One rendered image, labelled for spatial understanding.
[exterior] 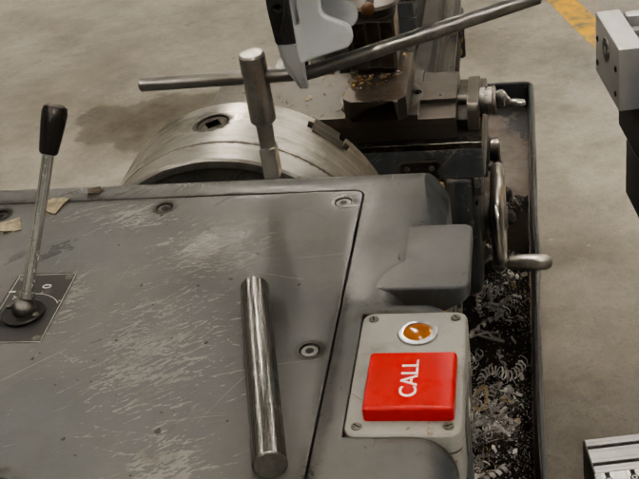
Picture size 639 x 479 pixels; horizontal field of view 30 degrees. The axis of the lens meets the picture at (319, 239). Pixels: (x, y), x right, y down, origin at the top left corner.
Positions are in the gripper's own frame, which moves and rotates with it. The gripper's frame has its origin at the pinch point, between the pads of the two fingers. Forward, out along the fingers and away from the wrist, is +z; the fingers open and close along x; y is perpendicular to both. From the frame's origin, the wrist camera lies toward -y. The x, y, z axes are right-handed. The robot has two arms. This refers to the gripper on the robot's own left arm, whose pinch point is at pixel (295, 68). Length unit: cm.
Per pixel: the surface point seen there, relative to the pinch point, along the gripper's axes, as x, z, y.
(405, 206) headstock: -2.4, 12.2, 8.1
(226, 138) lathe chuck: 15.5, 13.9, -11.0
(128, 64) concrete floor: 323, 137, -128
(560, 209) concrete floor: 201, 138, 29
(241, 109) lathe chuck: 21.8, 13.9, -10.7
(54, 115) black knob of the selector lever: -9.2, -1.7, -17.4
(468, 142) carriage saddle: 70, 45, 11
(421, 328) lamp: -20.1, 11.9, 10.2
